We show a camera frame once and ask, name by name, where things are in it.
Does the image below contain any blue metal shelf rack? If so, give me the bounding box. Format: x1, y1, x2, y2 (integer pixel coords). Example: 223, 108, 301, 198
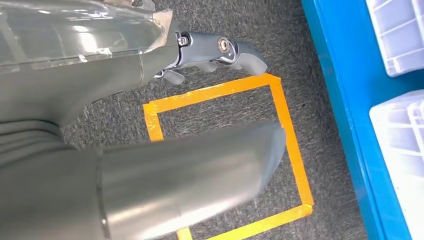
300, 0, 424, 240

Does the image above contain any white plastic crate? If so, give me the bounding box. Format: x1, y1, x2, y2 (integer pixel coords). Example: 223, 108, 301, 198
369, 89, 424, 240
365, 0, 424, 78

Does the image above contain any yellow floor tape square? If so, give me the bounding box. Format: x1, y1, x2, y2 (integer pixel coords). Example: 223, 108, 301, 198
142, 72, 315, 240

